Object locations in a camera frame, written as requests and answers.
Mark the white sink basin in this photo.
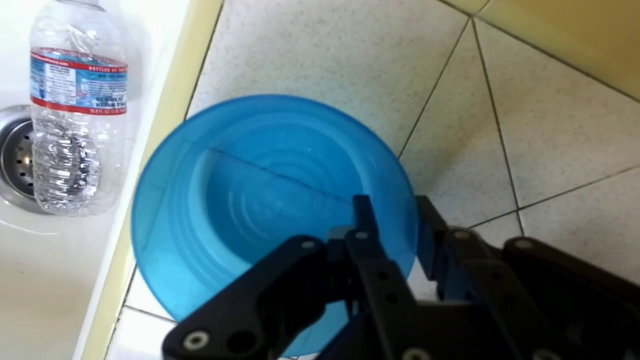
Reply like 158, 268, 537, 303
0, 0, 193, 360

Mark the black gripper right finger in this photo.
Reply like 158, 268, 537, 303
416, 196, 640, 360

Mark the clear plastic water bottle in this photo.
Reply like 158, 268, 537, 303
29, 0, 131, 217

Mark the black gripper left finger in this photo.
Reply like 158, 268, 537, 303
162, 195, 436, 360

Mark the blue plastic bowl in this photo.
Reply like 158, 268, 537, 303
128, 94, 420, 358

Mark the metal sink drain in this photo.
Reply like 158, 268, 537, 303
0, 107, 38, 217

